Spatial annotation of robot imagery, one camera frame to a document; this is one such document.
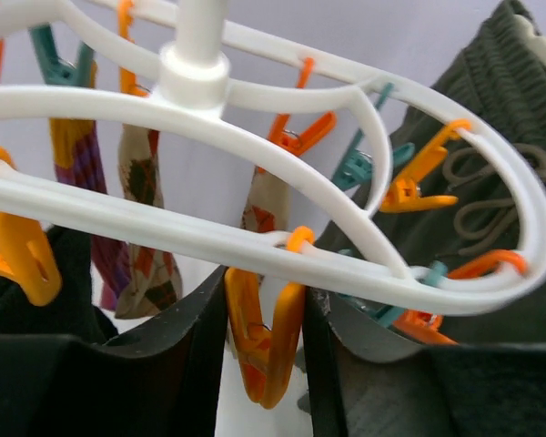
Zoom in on white clothes hanger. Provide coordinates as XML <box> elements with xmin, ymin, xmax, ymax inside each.
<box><xmin>514</xmin><ymin>15</ymin><xmax>546</xmax><ymax>68</ymax></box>

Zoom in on beige argyle sock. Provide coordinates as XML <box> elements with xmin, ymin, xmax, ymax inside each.
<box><xmin>240</xmin><ymin>168</ymin><xmax>290</xmax><ymax>233</ymax></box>
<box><xmin>116</xmin><ymin>124</ymin><xmax>183</xmax><ymax>319</ymax></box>

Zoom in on orange clothes peg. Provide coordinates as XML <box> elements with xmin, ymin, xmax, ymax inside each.
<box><xmin>223</xmin><ymin>226</ymin><xmax>316</xmax><ymax>410</ymax></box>

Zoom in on white round clip hanger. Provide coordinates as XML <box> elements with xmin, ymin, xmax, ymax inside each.
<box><xmin>0</xmin><ymin>0</ymin><xmax>546</xmax><ymax>318</ymax></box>

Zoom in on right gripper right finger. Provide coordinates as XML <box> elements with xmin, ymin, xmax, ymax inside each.
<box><xmin>303</xmin><ymin>290</ymin><xmax>546</xmax><ymax>436</ymax></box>

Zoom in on olive green shorts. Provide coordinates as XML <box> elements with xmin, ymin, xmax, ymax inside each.
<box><xmin>319</xmin><ymin>1</ymin><xmax>546</xmax><ymax>343</ymax></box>

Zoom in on black sock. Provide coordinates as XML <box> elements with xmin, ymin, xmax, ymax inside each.
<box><xmin>0</xmin><ymin>227</ymin><xmax>118</xmax><ymax>344</ymax></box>

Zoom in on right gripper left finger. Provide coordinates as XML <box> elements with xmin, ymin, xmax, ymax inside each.
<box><xmin>0</xmin><ymin>268</ymin><xmax>228</xmax><ymax>436</ymax></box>

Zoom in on purple orange argyle sock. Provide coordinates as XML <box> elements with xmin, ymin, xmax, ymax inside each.
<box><xmin>49</xmin><ymin>118</ymin><xmax>130</xmax><ymax>310</ymax></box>

